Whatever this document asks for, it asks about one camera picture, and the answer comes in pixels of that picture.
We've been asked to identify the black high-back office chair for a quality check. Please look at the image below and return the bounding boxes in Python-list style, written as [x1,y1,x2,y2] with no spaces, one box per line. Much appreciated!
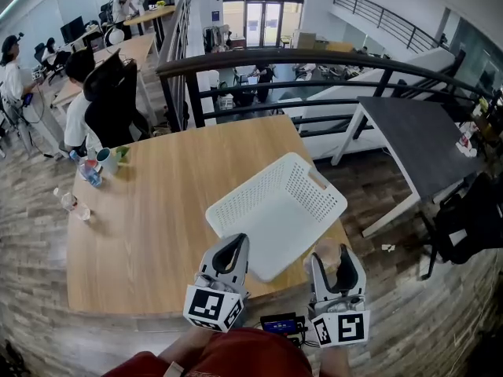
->
[83,48,151,149]

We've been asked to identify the black stair railing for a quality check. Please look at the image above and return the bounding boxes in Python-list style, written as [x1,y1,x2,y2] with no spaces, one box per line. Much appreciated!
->
[332,0,450,55]

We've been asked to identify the blue label water bottle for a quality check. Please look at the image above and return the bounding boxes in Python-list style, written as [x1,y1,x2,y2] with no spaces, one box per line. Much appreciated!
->
[69,149,104,189]

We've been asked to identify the person's right forearm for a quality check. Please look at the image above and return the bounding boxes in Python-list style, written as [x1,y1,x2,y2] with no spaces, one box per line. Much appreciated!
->
[318,345,351,377]

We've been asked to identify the person's red shorts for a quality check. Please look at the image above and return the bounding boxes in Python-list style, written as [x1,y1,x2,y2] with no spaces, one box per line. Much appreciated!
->
[101,327,316,377]

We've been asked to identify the black curved metal railing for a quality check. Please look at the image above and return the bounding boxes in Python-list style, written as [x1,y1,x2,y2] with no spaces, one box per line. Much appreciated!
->
[156,47,497,137]

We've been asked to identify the clear plastic water bottle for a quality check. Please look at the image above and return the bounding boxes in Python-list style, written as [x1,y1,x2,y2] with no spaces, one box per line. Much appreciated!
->
[53,187,92,222]

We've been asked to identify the long wooden desk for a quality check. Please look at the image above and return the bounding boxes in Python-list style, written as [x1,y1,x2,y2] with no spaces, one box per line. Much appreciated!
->
[50,32,159,112]

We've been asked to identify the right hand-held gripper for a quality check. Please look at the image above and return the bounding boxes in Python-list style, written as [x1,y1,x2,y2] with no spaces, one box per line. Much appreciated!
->
[307,243,371,348]

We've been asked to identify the white perforated plastic basket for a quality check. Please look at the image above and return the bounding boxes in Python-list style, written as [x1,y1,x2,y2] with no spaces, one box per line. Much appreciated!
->
[205,152,349,283]

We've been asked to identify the white and red packets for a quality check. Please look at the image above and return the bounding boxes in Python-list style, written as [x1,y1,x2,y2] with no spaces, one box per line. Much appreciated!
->
[454,121,479,159]

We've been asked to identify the dark grey table white legs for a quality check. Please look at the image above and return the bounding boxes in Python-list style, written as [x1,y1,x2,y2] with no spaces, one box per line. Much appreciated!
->
[331,96,483,239]

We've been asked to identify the black computer monitor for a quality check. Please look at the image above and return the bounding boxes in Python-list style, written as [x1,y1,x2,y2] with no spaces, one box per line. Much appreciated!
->
[59,15,86,46]

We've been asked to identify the person's left forearm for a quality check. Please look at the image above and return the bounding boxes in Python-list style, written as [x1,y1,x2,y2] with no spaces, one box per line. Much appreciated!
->
[156,325,215,365]

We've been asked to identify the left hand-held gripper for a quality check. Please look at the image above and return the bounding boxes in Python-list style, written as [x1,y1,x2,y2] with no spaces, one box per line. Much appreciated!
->
[182,232,251,333]

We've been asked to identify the small device with blue screen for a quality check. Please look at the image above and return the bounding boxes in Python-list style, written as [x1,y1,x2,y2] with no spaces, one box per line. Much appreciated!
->
[259,312,309,347]

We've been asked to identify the white cup with teal inside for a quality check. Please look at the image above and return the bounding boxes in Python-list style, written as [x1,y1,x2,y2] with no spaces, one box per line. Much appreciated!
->
[95,147,119,176]

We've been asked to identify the clear plastic cup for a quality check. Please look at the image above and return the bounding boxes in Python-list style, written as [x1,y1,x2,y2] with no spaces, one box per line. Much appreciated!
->
[303,237,343,274]

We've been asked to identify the glass entrance door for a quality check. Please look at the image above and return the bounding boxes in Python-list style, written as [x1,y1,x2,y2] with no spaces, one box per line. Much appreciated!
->
[244,0,285,49]

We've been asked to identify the high wooden desk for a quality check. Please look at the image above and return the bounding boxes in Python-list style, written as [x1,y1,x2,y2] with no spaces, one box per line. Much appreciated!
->
[123,5,177,50]

